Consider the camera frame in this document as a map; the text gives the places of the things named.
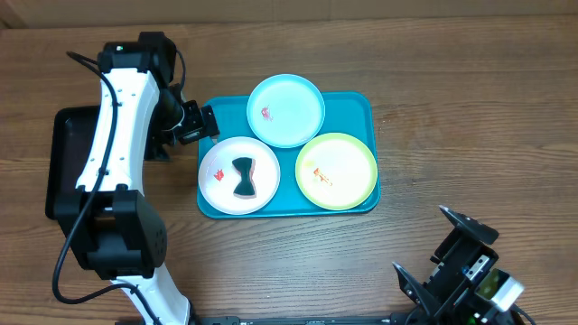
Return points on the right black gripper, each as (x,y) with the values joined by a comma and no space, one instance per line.
(461,254)

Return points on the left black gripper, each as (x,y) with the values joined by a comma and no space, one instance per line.
(198,128)

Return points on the pink and black sponge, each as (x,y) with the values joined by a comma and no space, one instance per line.
(244,166)

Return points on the white plate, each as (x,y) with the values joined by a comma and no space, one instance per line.
(217,177)

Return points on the light blue plate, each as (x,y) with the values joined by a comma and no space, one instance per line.
(285,110)

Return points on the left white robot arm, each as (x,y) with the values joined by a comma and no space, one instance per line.
(107,223)

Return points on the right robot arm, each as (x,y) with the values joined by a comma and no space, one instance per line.
(474,310)

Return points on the black plastic tray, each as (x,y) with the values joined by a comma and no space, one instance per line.
(72,137)

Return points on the teal plastic serving tray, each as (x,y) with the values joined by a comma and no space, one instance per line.
(347,112)

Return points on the yellow-green plate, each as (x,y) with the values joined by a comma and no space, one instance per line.
(336,171)

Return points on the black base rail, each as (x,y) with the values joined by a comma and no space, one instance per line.
(298,320)

